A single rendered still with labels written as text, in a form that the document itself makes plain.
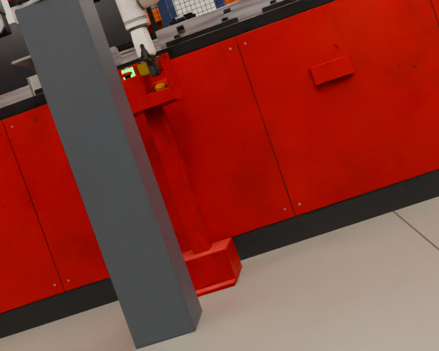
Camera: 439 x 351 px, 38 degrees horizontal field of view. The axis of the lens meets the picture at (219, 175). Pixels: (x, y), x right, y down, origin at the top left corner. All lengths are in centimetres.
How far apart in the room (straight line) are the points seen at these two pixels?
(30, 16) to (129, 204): 58
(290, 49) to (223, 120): 37
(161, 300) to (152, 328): 9
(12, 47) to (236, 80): 132
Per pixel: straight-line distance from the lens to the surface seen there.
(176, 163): 226
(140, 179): 178
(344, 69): 248
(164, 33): 265
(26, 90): 305
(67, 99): 182
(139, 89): 223
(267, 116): 248
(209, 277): 224
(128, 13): 226
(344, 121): 250
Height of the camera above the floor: 51
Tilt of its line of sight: 4 degrees down
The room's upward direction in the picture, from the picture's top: 19 degrees counter-clockwise
